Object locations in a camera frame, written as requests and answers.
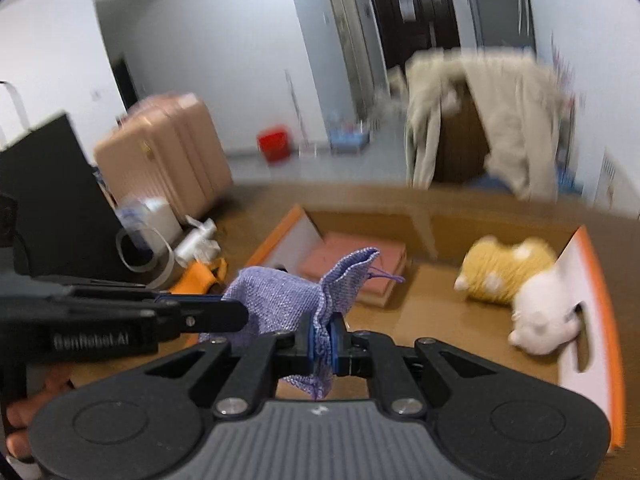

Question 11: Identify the grey refrigerator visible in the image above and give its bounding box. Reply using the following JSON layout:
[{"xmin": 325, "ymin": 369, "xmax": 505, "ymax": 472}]
[{"xmin": 465, "ymin": 0, "xmax": 537, "ymax": 53}]

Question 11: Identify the person's left hand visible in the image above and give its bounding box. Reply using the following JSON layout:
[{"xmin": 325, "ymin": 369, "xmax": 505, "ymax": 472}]
[{"xmin": 4, "ymin": 365, "xmax": 76, "ymax": 461}]

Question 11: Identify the purple cloth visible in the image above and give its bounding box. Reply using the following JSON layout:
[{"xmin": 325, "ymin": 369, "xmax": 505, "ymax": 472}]
[{"xmin": 199, "ymin": 246, "xmax": 406, "ymax": 402}]

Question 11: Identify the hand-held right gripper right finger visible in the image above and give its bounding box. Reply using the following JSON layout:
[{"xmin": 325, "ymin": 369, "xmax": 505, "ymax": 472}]
[{"xmin": 327, "ymin": 315, "xmax": 497, "ymax": 419}]

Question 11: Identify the pink flat pad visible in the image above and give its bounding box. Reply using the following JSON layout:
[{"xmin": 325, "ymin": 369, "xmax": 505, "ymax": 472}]
[{"xmin": 299, "ymin": 231, "xmax": 408, "ymax": 307}]

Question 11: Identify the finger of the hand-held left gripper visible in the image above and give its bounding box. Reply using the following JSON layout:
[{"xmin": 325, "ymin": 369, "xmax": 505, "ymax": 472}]
[
  {"xmin": 154, "ymin": 295, "xmax": 223, "ymax": 304},
  {"xmin": 177, "ymin": 301, "xmax": 249, "ymax": 334}
]

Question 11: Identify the beige coat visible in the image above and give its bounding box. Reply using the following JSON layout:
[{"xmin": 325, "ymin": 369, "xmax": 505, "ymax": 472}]
[{"xmin": 387, "ymin": 50, "xmax": 568, "ymax": 203}]

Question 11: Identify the printed cardboard box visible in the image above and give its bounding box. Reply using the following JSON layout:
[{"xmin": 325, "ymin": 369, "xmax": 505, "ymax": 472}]
[{"xmin": 245, "ymin": 203, "xmax": 628, "ymax": 456}]

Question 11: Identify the pink suitcase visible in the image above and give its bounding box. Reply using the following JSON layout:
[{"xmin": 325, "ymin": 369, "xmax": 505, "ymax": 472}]
[{"xmin": 94, "ymin": 92, "xmax": 235, "ymax": 221}]

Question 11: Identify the blue basket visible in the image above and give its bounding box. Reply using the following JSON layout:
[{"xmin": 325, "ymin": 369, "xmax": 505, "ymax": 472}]
[{"xmin": 327, "ymin": 125, "xmax": 371, "ymax": 155}]

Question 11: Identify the black paper bag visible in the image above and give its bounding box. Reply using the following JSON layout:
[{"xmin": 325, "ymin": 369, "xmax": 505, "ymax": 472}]
[{"xmin": 0, "ymin": 80, "xmax": 151, "ymax": 286}]

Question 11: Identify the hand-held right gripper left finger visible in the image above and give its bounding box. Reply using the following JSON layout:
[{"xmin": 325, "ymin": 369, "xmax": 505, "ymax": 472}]
[{"xmin": 144, "ymin": 320, "xmax": 318, "ymax": 418}]

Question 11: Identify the yellow spotted plush toy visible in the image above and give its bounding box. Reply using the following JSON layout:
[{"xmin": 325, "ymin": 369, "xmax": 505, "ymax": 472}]
[{"xmin": 454, "ymin": 235, "xmax": 558, "ymax": 307}]

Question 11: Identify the brown chair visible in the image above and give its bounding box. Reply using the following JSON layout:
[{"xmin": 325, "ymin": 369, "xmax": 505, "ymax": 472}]
[{"xmin": 432, "ymin": 87, "xmax": 493, "ymax": 186}]

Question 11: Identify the small white bottle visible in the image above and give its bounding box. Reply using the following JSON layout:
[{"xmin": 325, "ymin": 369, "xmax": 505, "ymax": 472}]
[{"xmin": 174, "ymin": 217, "xmax": 221, "ymax": 267}]

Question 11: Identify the white cable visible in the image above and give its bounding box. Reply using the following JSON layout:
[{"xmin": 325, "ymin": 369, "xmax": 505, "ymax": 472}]
[{"xmin": 116, "ymin": 227, "xmax": 176, "ymax": 291}]

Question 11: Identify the red bucket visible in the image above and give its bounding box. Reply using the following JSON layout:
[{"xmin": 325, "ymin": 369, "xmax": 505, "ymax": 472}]
[{"xmin": 256, "ymin": 126, "xmax": 292, "ymax": 163}]

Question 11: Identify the dark entrance door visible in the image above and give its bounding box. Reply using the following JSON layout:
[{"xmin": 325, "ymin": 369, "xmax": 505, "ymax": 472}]
[{"xmin": 367, "ymin": 0, "xmax": 461, "ymax": 68}]

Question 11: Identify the white plush toy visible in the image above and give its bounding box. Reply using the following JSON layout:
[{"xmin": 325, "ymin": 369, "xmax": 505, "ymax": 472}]
[{"xmin": 507, "ymin": 259, "xmax": 587, "ymax": 357}]

